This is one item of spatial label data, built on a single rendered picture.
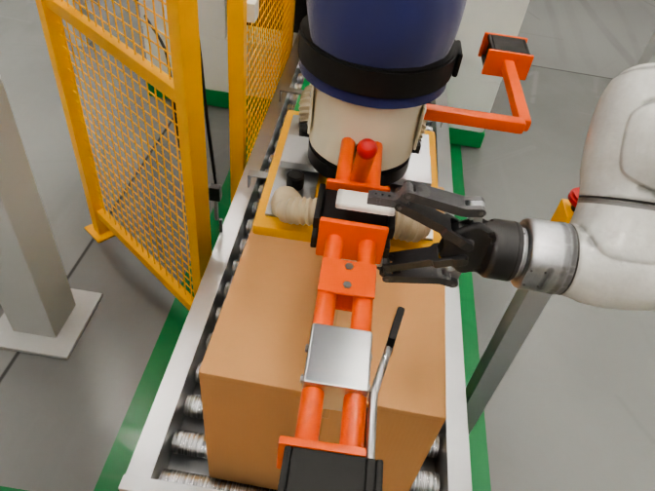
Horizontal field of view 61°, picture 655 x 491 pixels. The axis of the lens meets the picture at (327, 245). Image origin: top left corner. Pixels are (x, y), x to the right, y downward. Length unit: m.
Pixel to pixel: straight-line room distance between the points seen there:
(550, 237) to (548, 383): 1.63
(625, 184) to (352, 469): 0.45
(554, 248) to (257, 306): 0.53
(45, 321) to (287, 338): 1.33
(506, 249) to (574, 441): 1.57
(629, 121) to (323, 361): 0.44
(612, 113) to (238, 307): 0.65
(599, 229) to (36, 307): 1.79
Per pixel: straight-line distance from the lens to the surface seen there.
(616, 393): 2.41
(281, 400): 0.95
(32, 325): 2.22
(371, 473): 0.49
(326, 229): 0.66
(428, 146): 1.06
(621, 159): 0.72
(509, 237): 0.69
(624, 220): 0.72
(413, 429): 0.97
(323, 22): 0.76
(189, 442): 1.32
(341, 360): 0.54
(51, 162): 3.04
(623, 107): 0.74
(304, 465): 0.48
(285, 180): 0.92
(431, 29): 0.75
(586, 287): 0.72
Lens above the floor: 1.73
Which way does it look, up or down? 44 degrees down
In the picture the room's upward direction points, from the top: 8 degrees clockwise
